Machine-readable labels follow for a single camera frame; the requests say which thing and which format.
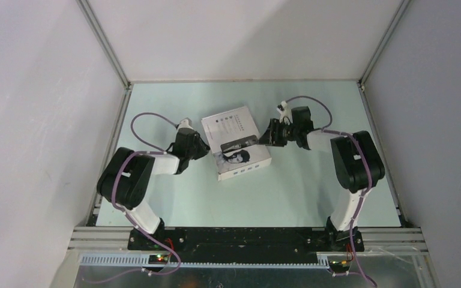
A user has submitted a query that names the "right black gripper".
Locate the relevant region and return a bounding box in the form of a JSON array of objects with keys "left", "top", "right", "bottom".
[{"left": 256, "top": 118, "right": 299, "bottom": 148}]

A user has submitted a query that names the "white box with black tray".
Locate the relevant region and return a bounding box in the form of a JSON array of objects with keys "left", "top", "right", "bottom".
[{"left": 201, "top": 106, "right": 272, "bottom": 181}]

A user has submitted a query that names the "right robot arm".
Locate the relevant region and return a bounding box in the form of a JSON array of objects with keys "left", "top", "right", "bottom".
[{"left": 259, "top": 119, "right": 385, "bottom": 251}]

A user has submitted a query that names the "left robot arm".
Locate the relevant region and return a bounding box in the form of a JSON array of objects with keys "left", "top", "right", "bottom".
[{"left": 96, "top": 131, "right": 209, "bottom": 250}]

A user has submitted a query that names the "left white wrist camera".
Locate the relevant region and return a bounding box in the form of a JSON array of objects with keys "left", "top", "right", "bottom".
[{"left": 176, "top": 118, "right": 196, "bottom": 135}]

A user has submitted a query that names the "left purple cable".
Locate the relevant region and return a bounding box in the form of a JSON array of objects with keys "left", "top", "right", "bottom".
[{"left": 111, "top": 113, "right": 182, "bottom": 277}]

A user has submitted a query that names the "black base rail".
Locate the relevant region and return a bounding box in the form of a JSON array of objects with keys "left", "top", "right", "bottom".
[{"left": 128, "top": 226, "right": 365, "bottom": 265}]

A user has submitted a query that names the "aluminium frame front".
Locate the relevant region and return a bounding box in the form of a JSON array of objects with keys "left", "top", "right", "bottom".
[{"left": 68, "top": 227, "right": 437, "bottom": 287}]

